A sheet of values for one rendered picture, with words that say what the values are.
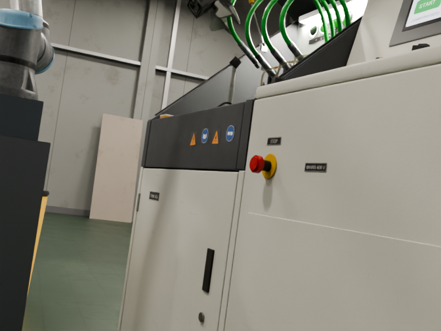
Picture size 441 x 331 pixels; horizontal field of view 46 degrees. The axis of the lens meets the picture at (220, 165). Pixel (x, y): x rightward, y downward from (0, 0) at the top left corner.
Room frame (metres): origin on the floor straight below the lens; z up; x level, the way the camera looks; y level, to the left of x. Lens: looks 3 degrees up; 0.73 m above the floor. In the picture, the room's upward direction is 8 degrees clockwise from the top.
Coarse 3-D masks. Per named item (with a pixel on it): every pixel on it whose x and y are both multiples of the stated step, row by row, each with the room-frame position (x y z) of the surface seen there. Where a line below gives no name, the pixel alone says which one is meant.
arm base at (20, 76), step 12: (0, 60) 1.27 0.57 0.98; (12, 60) 1.27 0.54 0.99; (24, 60) 1.29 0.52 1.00; (0, 72) 1.26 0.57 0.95; (12, 72) 1.27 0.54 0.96; (24, 72) 1.29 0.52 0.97; (0, 84) 1.25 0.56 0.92; (12, 84) 1.26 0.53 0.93; (24, 84) 1.29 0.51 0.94; (24, 96) 1.28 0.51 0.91; (36, 96) 1.32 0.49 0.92
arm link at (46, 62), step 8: (16, 0) 1.42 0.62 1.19; (24, 0) 1.42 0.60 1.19; (32, 0) 1.43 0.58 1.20; (40, 0) 1.45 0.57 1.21; (16, 8) 1.42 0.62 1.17; (24, 8) 1.42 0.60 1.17; (32, 8) 1.43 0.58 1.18; (40, 8) 1.45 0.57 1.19; (40, 16) 1.45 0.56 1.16; (48, 24) 1.46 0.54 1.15; (48, 32) 1.46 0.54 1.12; (48, 40) 1.45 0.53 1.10; (48, 48) 1.43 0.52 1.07; (48, 56) 1.45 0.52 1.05; (40, 64) 1.43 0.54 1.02; (48, 64) 1.48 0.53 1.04; (40, 72) 1.49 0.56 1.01
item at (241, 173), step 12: (156, 168) 1.68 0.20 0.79; (240, 180) 1.15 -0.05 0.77; (240, 192) 1.15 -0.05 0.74; (240, 204) 1.15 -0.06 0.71; (132, 228) 1.76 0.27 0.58; (132, 240) 1.75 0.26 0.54; (228, 252) 1.16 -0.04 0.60; (228, 264) 1.16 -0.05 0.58; (228, 276) 1.15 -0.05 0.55; (228, 288) 1.15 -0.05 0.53; (120, 312) 1.76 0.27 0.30; (120, 324) 1.74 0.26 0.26
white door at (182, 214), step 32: (160, 192) 1.57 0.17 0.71; (192, 192) 1.37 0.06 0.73; (224, 192) 1.21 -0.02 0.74; (160, 224) 1.54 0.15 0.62; (192, 224) 1.35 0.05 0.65; (224, 224) 1.19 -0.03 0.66; (160, 256) 1.51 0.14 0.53; (192, 256) 1.32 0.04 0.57; (224, 256) 1.18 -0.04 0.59; (128, 288) 1.72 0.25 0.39; (160, 288) 1.48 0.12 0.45; (192, 288) 1.30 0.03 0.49; (128, 320) 1.68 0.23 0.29; (160, 320) 1.45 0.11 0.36; (192, 320) 1.28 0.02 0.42
